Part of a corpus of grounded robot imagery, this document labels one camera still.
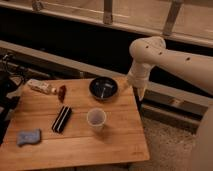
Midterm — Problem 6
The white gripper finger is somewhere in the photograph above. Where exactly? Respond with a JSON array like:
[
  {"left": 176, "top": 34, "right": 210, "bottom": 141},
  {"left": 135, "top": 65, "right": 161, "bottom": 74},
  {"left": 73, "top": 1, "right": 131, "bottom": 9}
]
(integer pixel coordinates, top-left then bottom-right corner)
[{"left": 137, "top": 87, "right": 146, "bottom": 101}]

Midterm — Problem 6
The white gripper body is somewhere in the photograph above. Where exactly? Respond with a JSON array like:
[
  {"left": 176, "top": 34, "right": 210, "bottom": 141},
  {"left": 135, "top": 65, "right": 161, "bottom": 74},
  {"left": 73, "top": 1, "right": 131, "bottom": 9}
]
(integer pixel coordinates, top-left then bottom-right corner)
[{"left": 127, "top": 61, "right": 153, "bottom": 89}]

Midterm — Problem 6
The black white striped eraser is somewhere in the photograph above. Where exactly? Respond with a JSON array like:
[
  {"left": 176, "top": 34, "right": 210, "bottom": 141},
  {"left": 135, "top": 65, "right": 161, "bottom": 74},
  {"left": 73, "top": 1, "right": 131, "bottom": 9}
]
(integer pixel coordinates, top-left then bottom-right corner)
[{"left": 52, "top": 106, "right": 72, "bottom": 133}]

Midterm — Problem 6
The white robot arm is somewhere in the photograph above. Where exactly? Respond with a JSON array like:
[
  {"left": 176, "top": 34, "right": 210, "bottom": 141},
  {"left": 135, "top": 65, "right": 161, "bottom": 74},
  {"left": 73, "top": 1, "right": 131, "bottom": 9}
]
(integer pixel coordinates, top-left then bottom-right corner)
[{"left": 127, "top": 36, "right": 213, "bottom": 171}]

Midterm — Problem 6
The translucent ceramic cup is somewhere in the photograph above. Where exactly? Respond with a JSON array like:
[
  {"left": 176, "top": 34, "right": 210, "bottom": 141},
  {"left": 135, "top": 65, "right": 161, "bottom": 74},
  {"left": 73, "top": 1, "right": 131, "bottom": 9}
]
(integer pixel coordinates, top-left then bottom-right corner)
[{"left": 87, "top": 108, "right": 107, "bottom": 132}]

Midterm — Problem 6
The dark blue bowl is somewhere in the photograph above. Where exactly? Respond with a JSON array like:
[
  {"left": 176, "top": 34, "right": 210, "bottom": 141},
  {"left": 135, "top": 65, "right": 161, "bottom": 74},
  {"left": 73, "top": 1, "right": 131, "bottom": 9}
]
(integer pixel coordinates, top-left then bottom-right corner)
[{"left": 89, "top": 77, "right": 118, "bottom": 100}]

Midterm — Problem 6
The wooden board table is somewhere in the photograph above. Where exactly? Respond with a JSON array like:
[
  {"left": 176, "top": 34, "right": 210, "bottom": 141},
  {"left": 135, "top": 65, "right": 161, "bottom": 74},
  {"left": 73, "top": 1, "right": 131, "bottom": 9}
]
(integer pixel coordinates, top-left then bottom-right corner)
[{"left": 0, "top": 77, "right": 150, "bottom": 171}]

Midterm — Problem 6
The dark red small object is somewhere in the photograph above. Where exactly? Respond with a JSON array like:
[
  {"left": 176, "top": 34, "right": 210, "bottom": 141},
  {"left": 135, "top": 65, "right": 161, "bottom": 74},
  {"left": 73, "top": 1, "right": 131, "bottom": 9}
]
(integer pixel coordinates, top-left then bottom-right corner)
[{"left": 58, "top": 85, "right": 66, "bottom": 103}]

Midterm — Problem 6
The blue sponge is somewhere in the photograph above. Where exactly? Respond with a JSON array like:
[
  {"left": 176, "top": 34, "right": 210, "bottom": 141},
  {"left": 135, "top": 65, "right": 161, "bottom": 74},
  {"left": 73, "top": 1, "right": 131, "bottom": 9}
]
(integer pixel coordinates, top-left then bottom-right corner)
[{"left": 17, "top": 129, "right": 41, "bottom": 147}]

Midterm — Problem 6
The black equipment with cables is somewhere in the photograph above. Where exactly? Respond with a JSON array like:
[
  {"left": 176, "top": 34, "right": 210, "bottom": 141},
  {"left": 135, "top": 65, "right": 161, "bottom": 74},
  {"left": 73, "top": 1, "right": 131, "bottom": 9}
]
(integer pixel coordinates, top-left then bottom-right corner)
[{"left": 0, "top": 53, "right": 24, "bottom": 145}]

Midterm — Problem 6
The metal rail frame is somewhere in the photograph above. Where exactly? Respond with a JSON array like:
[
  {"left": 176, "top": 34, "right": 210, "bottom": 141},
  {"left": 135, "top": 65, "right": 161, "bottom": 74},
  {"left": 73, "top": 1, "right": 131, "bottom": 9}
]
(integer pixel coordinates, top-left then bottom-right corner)
[{"left": 0, "top": 0, "right": 213, "bottom": 49}]

